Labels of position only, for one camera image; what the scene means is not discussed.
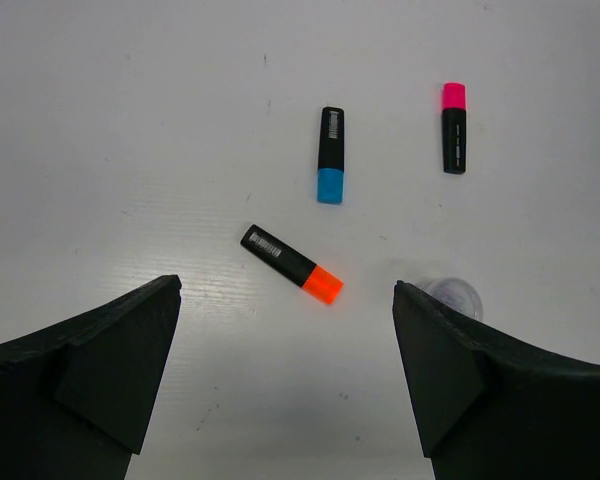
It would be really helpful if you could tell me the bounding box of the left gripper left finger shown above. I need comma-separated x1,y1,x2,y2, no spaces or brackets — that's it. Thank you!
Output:
0,275,181,479

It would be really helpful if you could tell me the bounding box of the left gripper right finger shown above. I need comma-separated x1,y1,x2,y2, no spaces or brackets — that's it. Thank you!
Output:
392,281,600,479

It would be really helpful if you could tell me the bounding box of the clear jar of pins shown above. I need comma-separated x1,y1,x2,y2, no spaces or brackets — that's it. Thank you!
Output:
416,277,483,322

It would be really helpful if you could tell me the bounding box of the orange cap highlighter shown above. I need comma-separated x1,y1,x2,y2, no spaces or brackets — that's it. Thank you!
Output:
240,224,343,305

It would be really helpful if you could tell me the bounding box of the blue cap highlighter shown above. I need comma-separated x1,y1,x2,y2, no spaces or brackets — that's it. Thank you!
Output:
317,106,345,205

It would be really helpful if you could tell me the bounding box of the pink cap highlighter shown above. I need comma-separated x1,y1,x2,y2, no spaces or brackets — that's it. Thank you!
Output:
441,82,467,175

